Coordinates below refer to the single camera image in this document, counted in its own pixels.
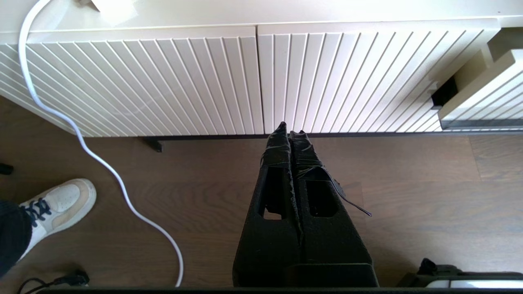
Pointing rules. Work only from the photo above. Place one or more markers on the cream ribbed cabinet panel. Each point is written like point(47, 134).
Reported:
point(143, 81)

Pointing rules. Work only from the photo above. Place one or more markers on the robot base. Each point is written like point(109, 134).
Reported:
point(441, 267)

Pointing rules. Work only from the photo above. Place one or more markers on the dark trouser leg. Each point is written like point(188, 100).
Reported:
point(12, 237)

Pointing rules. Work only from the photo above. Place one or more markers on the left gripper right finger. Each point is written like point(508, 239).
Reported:
point(331, 241)

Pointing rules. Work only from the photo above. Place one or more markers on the white ribbed cabinet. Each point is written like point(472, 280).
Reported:
point(163, 16)

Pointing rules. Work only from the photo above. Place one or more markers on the white charger adapter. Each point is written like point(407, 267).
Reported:
point(110, 5)

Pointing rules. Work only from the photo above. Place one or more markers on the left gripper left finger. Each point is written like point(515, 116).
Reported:
point(265, 245)

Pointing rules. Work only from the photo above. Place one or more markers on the cream drawer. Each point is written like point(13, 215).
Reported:
point(482, 94)

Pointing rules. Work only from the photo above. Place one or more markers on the black floor object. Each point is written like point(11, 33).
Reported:
point(6, 169)

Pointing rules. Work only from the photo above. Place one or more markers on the white sneaker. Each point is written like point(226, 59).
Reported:
point(59, 204)

